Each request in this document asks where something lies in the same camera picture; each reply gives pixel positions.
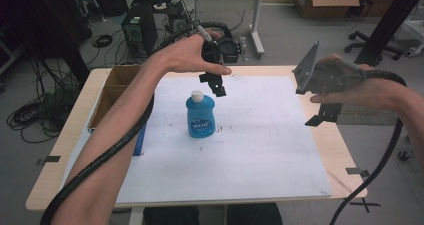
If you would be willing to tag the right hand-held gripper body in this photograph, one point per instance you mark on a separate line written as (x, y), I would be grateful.
(320, 76)

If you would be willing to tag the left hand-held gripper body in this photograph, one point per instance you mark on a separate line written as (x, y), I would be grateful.
(210, 53)

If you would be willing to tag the blue bottle with white cap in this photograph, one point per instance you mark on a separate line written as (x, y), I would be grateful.
(200, 116)

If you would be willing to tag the person's left hand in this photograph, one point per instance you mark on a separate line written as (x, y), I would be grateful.
(186, 55)

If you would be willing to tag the person's right hand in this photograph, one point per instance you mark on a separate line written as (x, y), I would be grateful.
(363, 91)

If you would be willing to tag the black round device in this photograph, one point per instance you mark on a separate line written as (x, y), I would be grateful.
(229, 50)

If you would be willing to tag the light wooden table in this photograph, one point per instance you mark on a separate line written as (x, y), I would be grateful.
(336, 145)

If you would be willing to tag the black office chair base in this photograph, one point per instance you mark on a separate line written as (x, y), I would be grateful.
(373, 45)

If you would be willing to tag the white sheet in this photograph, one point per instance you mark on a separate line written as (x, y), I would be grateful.
(253, 145)

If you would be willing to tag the black computer tower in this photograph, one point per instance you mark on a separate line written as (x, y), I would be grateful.
(138, 31)

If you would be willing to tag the blue flat object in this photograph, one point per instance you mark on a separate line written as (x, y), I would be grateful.
(140, 141)

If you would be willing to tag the open cardboard box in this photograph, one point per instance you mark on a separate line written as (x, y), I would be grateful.
(113, 91)

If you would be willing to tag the dark cabinet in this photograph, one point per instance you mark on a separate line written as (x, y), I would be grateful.
(36, 21)

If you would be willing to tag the black metal post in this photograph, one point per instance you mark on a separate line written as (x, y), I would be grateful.
(390, 21)

